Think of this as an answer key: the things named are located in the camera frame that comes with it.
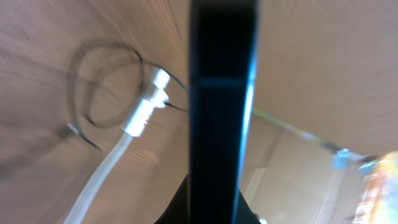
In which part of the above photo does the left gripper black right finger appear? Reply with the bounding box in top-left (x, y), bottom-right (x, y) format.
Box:
top-left (236, 192), bottom-right (260, 224)

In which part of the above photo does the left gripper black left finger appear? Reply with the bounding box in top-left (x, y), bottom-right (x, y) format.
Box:
top-left (154, 174), bottom-right (190, 224)

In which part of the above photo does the white USB charger adapter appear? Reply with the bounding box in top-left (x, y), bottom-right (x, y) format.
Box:
top-left (151, 89), bottom-right (169, 109)

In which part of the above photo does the black USB charging cable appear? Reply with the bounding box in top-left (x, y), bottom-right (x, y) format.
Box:
top-left (67, 39), bottom-right (190, 150)

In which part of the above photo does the white power strip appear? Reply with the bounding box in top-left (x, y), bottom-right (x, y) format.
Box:
top-left (123, 68), bottom-right (170, 138)

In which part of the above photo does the white power strip cord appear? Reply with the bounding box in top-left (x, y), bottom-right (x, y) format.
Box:
top-left (63, 132), bottom-right (134, 224)

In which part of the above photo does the black Samsung Galaxy smartphone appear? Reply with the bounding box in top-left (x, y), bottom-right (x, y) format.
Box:
top-left (188, 0), bottom-right (258, 223)

